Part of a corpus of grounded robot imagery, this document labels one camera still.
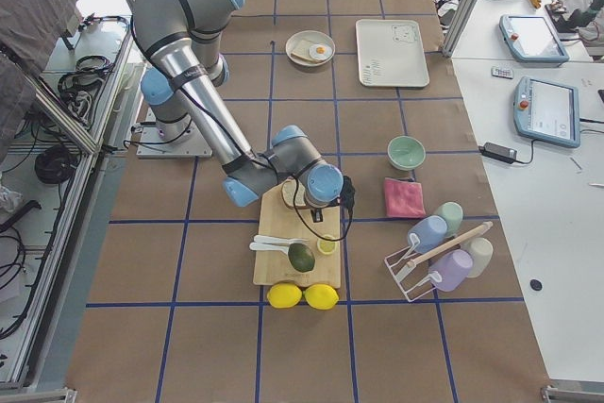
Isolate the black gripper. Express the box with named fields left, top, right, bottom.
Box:
left=309, top=175, right=355, bottom=224

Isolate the bread slice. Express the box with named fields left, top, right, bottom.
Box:
left=291, top=39, right=316, bottom=62
left=281, top=178, right=309, bottom=210

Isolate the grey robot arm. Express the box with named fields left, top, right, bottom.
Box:
left=132, top=0, right=353, bottom=210

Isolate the bread slice on plate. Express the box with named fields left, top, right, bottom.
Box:
left=291, top=39, right=316, bottom=62

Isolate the cream round plate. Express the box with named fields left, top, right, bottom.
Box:
left=285, top=30, right=336, bottom=67

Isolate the half lemon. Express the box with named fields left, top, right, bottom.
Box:
left=316, top=238, right=338, bottom=256

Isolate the wooden cutting board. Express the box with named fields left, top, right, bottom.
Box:
left=253, top=184, right=341, bottom=289

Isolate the avocado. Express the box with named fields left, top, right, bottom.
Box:
left=288, top=243, right=315, bottom=273

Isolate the white plastic fork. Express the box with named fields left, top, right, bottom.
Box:
left=253, top=234, right=309, bottom=245

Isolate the white plastic knife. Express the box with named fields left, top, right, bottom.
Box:
left=249, top=242, right=289, bottom=255

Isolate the right yellow lemon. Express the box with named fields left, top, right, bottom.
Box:
left=303, top=283, right=339, bottom=311

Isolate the yellow lemon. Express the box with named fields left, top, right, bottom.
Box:
left=303, top=283, right=339, bottom=311
left=266, top=282, right=303, bottom=309

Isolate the left yellow lemon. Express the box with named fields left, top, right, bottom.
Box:
left=266, top=282, right=303, bottom=309

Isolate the pink cloth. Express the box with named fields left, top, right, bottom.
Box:
left=383, top=177, right=426, bottom=219

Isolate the green bowl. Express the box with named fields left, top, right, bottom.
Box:
left=387, top=136, right=426, bottom=171

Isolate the blue cup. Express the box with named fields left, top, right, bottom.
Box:
left=407, top=215, right=447, bottom=254

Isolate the pale green cup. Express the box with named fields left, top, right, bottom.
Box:
left=433, top=201, right=463, bottom=238

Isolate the purple cup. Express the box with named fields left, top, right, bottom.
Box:
left=428, top=249, right=474, bottom=292

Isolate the fried egg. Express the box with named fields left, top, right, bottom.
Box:
left=309, top=43, right=333, bottom=61

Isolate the white cup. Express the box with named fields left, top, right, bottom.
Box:
left=461, top=237, right=494, bottom=278

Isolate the cream bear serving tray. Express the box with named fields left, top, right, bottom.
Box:
left=355, top=19, right=429, bottom=89

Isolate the black power adapter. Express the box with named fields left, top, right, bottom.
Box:
left=478, top=142, right=517, bottom=164

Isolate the lower teach pendant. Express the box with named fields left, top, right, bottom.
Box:
left=512, top=76, right=580, bottom=148

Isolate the teach pendant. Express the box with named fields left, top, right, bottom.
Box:
left=512, top=76, right=580, bottom=148
left=499, top=15, right=569, bottom=66

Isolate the upper teach pendant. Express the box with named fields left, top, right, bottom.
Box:
left=499, top=15, right=569, bottom=66

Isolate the white wire cup rack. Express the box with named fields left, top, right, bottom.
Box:
left=383, top=221, right=495, bottom=302

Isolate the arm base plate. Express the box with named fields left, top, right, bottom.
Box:
left=136, top=109, right=213, bottom=159

